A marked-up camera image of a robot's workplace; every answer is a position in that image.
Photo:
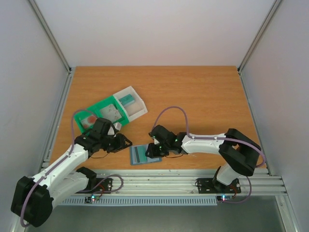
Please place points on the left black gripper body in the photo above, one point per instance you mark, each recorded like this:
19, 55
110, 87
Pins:
112, 146

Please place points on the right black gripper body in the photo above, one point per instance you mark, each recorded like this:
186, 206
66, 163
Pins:
154, 150

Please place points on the blue card holder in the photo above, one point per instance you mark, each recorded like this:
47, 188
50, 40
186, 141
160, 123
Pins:
149, 160

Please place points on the teal striped card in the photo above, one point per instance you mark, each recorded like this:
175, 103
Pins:
139, 154

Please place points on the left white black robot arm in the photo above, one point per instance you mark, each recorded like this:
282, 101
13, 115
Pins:
36, 197

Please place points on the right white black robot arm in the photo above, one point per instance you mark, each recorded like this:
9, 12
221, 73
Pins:
240, 153

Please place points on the red patterned card in bin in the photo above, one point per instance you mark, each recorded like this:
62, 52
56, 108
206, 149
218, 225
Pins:
88, 121

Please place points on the white card in middle compartment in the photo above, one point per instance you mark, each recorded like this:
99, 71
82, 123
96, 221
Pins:
110, 113

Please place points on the teal card stack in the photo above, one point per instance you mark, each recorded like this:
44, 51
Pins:
127, 100

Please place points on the green plastic bin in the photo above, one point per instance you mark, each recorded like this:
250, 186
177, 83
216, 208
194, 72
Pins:
95, 110

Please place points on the white plastic bin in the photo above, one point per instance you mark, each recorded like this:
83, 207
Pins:
135, 110

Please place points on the left small circuit board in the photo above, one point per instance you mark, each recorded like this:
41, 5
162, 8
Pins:
91, 199

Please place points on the small circuit board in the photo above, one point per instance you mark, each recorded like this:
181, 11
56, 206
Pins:
91, 199
224, 198

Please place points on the right small circuit board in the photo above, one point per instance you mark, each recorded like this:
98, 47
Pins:
224, 198

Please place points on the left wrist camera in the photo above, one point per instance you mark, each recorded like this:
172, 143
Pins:
117, 126

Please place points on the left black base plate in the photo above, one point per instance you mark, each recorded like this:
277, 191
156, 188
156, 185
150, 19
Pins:
105, 186

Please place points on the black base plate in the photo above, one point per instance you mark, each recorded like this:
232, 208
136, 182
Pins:
105, 186
206, 186

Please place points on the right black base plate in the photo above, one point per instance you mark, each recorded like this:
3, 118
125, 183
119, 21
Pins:
206, 186

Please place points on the grey slotted cable duct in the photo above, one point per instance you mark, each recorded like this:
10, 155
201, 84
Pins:
144, 201

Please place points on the front aluminium rail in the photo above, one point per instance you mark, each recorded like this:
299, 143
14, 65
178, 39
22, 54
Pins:
174, 182

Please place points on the left aluminium frame post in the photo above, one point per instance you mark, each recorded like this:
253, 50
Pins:
41, 19

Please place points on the aluminium frame post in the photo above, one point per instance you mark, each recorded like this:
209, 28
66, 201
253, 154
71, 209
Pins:
260, 33
41, 19

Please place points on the right aluminium frame post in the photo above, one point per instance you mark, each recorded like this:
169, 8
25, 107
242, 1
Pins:
260, 33

